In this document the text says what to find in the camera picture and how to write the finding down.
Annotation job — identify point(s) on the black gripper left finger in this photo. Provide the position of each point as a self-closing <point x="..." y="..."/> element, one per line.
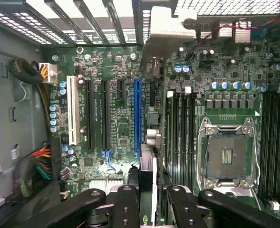
<point x="126" y="209"/>

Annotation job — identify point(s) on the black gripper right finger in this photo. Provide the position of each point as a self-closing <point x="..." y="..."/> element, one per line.
<point x="185" y="211"/>

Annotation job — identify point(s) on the silver chipset heat sink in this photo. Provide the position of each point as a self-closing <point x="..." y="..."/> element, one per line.
<point x="101" y="184"/>

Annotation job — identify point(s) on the metal socket cover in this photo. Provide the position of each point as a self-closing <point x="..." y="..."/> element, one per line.
<point x="230" y="189"/>

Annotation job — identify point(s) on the CPU socket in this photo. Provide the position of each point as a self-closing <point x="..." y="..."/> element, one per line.
<point x="227" y="154"/>

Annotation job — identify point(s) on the green motherboard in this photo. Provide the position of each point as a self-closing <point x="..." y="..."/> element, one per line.
<point x="128" y="118"/>

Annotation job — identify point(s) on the blue expansion slot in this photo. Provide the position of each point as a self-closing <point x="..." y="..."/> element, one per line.
<point x="137" y="114"/>

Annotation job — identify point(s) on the long black expansion slot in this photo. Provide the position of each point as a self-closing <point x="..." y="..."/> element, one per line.
<point x="106" y="114"/>
<point x="91" y="114"/>

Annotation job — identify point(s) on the white expansion slot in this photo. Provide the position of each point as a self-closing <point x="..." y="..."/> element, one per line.
<point x="73" y="109"/>

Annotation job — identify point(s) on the open black PC case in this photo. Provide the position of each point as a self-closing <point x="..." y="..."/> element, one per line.
<point x="2" y="107"/>

